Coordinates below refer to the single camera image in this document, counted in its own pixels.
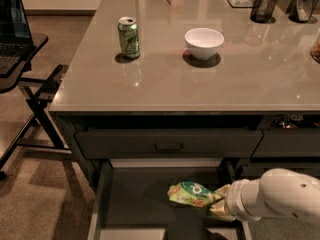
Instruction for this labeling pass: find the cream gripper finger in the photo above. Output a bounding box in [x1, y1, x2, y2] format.
[208, 200, 234, 222]

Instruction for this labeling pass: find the green rice chip bag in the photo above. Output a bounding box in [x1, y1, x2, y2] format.
[167, 181, 223, 208]

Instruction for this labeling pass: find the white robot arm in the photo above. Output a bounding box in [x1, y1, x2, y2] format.
[209, 168, 320, 225]

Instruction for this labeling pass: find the top left drawer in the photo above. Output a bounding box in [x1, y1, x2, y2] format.
[75, 129, 262, 159]

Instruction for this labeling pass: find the open middle drawer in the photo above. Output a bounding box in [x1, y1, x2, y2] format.
[87, 160, 253, 240]

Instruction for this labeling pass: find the top right drawer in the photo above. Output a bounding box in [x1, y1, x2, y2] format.
[252, 128, 320, 158]

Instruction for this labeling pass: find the white bowl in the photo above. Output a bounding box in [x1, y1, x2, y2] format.
[185, 28, 224, 60]

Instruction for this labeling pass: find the black laptop stand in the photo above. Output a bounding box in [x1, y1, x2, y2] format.
[0, 33, 69, 180]

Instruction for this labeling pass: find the green soda can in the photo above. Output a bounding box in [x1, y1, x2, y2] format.
[118, 16, 140, 59]

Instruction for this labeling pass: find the black mesh cup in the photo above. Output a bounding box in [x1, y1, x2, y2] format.
[250, 0, 278, 24]
[288, 0, 319, 24]

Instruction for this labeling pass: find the black laptop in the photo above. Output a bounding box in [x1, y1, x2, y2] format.
[0, 0, 34, 63]

